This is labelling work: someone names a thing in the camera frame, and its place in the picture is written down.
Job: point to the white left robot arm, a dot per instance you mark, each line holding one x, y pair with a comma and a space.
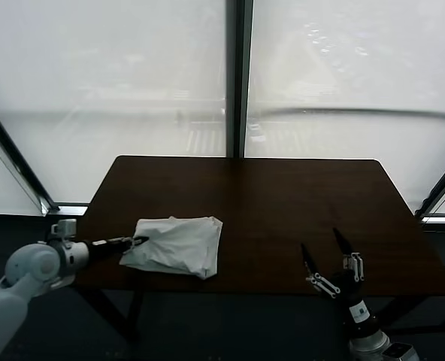
31, 267

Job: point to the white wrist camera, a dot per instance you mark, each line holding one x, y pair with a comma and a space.
64, 227
399, 351

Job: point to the grey window sill rail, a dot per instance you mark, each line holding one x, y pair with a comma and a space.
72, 210
444, 219

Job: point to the slanted dark window frame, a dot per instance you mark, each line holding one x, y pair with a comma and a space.
16, 150
444, 182

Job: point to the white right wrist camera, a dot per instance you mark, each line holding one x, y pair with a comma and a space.
399, 351

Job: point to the dark vertical window mullion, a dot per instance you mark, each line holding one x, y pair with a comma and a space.
239, 75

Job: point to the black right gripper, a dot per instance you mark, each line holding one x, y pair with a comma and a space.
348, 289

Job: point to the white t-shirt red print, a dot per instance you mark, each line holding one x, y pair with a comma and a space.
185, 248

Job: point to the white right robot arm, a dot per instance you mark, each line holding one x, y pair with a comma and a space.
369, 342

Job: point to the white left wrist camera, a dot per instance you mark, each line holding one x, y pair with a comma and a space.
64, 227

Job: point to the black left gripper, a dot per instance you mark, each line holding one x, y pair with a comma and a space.
104, 250

